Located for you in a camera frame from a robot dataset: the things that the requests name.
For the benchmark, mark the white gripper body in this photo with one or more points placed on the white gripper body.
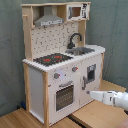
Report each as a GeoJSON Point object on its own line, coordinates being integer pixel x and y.
{"type": "Point", "coordinates": [106, 97]}

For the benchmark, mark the white oven door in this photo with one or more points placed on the white oven door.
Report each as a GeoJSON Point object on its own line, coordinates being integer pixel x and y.
{"type": "Point", "coordinates": [63, 99]}

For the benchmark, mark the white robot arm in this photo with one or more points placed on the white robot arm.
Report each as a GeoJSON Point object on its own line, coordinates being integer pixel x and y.
{"type": "Point", "coordinates": [121, 100]}

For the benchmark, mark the wooden toy kitchen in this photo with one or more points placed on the wooden toy kitchen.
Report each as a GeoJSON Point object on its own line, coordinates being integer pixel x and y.
{"type": "Point", "coordinates": [46, 40]}

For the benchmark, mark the right red stove knob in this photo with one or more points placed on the right red stove knob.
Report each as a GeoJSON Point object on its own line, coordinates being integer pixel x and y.
{"type": "Point", "coordinates": [74, 69]}

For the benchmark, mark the red stove knob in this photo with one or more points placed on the red stove knob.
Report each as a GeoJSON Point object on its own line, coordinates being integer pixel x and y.
{"type": "Point", "coordinates": [74, 69]}
{"type": "Point", "coordinates": [56, 75]}

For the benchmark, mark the grey toy sink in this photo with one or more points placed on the grey toy sink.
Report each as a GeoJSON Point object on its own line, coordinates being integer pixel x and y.
{"type": "Point", "coordinates": [79, 51]}

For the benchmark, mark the left red stove knob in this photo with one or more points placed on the left red stove knob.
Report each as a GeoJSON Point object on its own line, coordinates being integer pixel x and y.
{"type": "Point", "coordinates": [56, 75]}

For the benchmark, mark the black toy faucet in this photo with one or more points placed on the black toy faucet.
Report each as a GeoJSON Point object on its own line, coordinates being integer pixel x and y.
{"type": "Point", "coordinates": [72, 40]}

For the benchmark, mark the black toy stovetop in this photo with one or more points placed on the black toy stovetop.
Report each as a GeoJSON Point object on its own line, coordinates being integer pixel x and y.
{"type": "Point", "coordinates": [52, 59]}

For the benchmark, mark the toy microwave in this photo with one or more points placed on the toy microwave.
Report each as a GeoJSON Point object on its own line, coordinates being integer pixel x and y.
{"type": "Point", "coordinates": [77, 11]}

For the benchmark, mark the grey range hood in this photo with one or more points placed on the grey range hood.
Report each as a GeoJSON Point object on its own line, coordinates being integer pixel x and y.
{"type": "Point", "coordinates": [48, 18]}

